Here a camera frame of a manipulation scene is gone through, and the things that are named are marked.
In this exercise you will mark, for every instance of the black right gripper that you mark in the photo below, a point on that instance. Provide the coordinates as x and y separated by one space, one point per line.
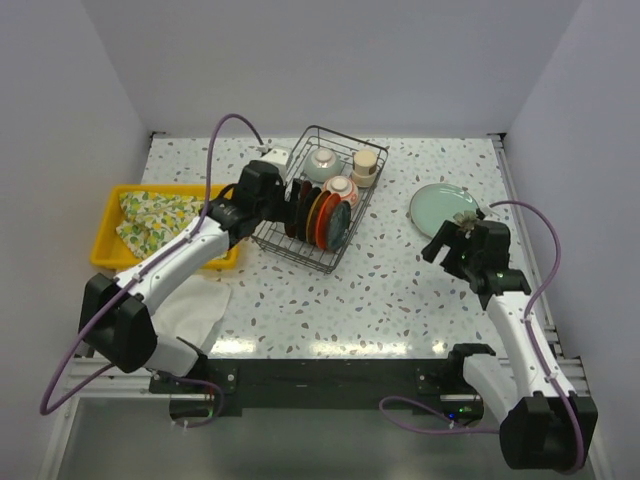
449 235

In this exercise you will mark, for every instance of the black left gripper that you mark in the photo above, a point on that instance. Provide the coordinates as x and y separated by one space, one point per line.
286 210

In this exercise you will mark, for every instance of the dark red flower plate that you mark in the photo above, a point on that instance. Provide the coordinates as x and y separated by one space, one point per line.
299 189

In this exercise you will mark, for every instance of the yellow brown patterned plate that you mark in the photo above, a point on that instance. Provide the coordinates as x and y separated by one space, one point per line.
313 216

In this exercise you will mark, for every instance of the celadon green flower plate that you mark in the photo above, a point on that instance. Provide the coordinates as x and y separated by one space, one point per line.
432 204

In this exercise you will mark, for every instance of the orange red plate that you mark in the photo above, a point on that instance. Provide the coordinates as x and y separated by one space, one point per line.
326 219

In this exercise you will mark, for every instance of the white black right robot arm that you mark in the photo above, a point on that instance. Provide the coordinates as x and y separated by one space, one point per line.
543 422

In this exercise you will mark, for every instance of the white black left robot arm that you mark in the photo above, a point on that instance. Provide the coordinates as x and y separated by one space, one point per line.
116 314

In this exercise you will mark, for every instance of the teal blue plate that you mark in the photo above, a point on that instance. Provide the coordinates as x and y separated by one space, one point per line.
336 231

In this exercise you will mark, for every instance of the red white patterned bowl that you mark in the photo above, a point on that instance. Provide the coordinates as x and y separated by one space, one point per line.
345 187

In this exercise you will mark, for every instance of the celadon green bowl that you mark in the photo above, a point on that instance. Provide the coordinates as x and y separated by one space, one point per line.
321 164

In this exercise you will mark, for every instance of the beige ceramic cup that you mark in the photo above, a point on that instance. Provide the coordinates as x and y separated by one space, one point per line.
364 168

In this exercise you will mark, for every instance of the white towel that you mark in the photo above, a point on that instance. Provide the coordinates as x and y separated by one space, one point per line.
193 311

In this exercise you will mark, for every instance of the lemon print cloth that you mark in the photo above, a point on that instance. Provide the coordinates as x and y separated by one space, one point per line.
151 220

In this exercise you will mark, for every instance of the yellow plastic tray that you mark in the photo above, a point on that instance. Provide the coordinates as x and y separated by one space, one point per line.
109 250

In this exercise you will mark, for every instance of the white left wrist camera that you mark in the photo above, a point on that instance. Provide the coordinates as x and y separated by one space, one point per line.
279 157

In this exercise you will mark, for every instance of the black wire dish rack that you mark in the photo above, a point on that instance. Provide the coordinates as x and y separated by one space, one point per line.
271 236

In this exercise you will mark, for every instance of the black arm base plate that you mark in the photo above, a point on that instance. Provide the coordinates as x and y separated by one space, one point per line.
337 384

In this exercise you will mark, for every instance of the aluminium frame rail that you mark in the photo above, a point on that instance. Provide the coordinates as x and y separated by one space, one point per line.
520 175

